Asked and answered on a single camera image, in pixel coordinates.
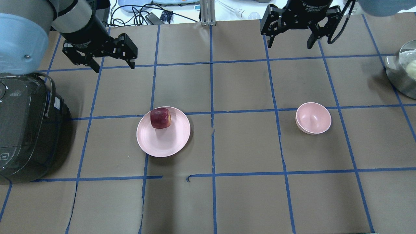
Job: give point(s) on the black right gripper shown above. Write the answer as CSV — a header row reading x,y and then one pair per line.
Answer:
x,y
307,13

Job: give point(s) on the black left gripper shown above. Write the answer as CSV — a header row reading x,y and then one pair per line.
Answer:
x,y
87,32

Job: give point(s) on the red apple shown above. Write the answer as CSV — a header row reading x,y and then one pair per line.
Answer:
x,y
160,118

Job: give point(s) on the pink bowl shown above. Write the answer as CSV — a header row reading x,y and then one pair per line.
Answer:
x,y
313,118

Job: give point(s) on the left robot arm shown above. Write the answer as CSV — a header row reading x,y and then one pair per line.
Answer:
x,y
25,26

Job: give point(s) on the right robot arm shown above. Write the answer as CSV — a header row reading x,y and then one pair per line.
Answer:
x,y
378,8

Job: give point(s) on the blue plate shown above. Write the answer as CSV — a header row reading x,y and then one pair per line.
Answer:
x,y
127,5

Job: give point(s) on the pink plate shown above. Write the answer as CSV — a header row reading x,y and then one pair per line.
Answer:
x,y
163,142

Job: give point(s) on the black power adapter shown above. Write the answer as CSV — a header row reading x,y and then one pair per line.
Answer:
x,y
152,19

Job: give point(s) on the dark grey rice cooker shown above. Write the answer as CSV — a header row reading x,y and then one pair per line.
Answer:
x,y
31,116

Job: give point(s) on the white steamed bun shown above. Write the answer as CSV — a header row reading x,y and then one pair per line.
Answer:
x,y
411,69

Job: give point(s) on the aluminium frame post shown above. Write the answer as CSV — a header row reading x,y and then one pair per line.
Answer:
x,y
207,16

